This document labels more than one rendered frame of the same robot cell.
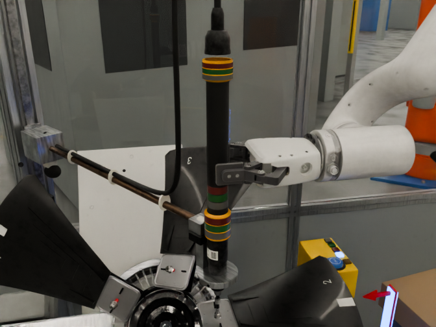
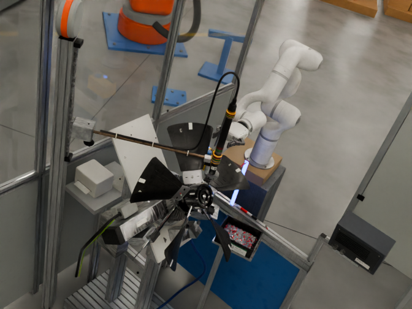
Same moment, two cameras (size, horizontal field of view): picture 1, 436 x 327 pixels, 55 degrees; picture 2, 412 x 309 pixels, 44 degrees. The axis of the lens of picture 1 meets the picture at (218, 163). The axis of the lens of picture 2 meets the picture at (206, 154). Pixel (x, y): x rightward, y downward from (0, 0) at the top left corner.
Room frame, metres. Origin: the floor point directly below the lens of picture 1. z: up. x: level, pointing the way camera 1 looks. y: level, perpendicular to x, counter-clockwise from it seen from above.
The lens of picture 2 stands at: (-0.59, 1.46, 2.76)
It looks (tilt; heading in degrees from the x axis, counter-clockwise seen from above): 36 degrees down; 311
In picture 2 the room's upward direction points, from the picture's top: 16 degrees clockwise
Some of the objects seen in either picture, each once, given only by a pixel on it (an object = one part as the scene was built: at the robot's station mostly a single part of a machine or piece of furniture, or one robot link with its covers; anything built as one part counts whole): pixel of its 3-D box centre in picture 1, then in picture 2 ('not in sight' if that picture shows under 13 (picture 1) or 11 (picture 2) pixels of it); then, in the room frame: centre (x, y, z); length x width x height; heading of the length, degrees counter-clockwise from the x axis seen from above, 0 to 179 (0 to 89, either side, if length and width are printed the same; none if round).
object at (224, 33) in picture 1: (217, 166); (222, 140); (0.60, 0.00, 1.47); 0.04 x 0.04 x 0.46
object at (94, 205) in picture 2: not in sight; (105, 186); (1.12, 0.22, 0.85); 0.36 x 0.24 x 0.03; 101
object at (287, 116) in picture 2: not in sight; (281, 121); (0.77, -0.66, 1.30); 0.19 x 0.12 x 0.24; 19
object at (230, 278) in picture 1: (213, 250); (211, 166); (0.61, 0.01, 1.32); 0.09 x 0.07 x 0.10; 46
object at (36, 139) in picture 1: (42, 143); (82, 129); (1.03, 0.45, 1.36); 0.10 x 0.07 x 0.08; 46
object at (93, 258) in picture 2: not in sight; (97, 238); (1.12, 0.22, 0.42); 0.04 x 0.04 x 0.83; 11
